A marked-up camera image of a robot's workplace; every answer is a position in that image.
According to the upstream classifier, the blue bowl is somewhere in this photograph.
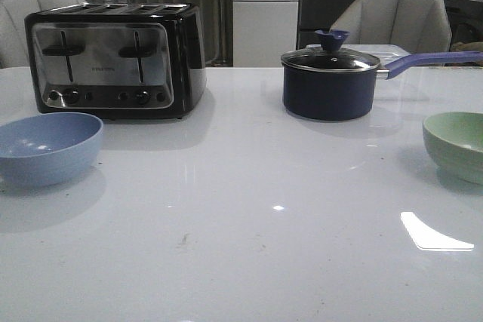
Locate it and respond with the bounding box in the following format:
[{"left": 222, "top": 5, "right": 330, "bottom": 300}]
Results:
[{"left": 1, "top": 112, "right": 103, "bottom": 188}]

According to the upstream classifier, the glass pot lid blue knob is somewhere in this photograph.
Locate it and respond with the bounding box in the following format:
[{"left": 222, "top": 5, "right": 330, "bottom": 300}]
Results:
[{"left": 281, "top": 29, "right": 381, "bottom": 72}]

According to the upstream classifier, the white refrigerator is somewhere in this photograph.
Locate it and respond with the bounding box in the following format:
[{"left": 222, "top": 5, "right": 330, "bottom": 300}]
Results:
[{"left": 232, "top": 0, "right": 299, "bottom": 67}]

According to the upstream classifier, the grey chair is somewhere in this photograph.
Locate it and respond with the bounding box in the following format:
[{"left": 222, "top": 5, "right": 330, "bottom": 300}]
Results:
[
  {"left": 331, "top": 0, "right": 452, "bottom": 54},
  {"left": 1, "top": 0, "right": 86, "bottom": 69}
]

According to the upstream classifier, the black and chrome toaster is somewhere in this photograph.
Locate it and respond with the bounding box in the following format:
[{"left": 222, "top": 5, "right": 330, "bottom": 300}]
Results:
[{"left": 25, "top": 3, "right": 207, "bottom": 119}]

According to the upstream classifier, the dark blue saucepan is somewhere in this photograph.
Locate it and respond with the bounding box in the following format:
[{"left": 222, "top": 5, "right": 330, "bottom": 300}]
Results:
[{"left": 282, "top": 51, "right": 482, "bottom": 121}]

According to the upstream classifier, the grey chair right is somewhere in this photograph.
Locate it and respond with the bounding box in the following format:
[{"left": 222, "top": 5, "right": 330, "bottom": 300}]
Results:
[{"left": 331, "top": 0, "right": 452, "bottom": 54}]

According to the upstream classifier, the grey chair left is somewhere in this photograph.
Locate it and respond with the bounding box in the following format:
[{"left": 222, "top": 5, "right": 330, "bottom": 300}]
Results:
[{"left": 1, "top": 0, "right": 86, "bottom": 69}]

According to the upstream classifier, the green bowl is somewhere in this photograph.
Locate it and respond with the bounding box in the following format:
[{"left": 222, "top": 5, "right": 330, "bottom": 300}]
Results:
[{"left": 423, "top": 112, "right": 482, "bottom": 185}]

